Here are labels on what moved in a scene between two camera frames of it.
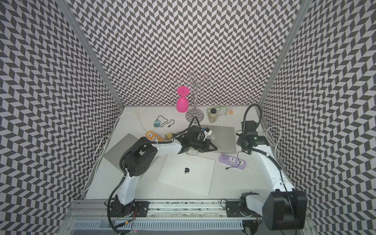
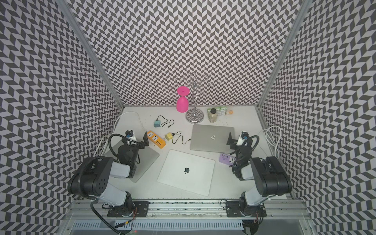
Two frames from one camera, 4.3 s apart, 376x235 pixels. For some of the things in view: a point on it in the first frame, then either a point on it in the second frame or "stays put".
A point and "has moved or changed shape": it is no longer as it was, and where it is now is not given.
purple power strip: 232,161 stays put
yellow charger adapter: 168,136 stays put
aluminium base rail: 97,210 stays put
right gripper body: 240,140 → 233,145
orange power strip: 151,135 stays put
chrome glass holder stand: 197,85 stays put
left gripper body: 202,146 → 140,145
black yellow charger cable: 177,133 has moved or changed shape
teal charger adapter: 157,124 stays put
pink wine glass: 182,102 stays put
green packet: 220,111 stays put
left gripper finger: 214,146 → 146,139
